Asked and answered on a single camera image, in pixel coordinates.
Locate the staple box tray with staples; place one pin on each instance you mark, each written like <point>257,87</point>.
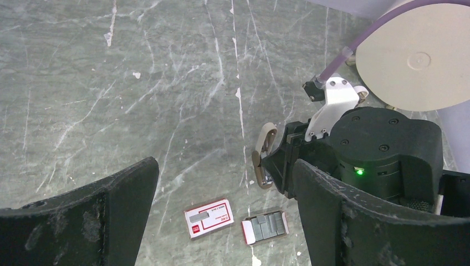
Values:
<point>265,227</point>

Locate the beige stapler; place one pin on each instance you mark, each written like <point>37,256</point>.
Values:
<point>262,149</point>

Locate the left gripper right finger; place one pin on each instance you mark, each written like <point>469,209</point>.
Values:
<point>346,226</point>

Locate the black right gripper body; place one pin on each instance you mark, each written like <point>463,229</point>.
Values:
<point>378,151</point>

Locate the cream cylindrical container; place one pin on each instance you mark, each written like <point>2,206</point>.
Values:
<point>419,59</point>

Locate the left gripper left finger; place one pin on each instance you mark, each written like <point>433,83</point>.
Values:
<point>101,223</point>

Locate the red staple box sleeve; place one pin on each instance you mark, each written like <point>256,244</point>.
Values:
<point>209,217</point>

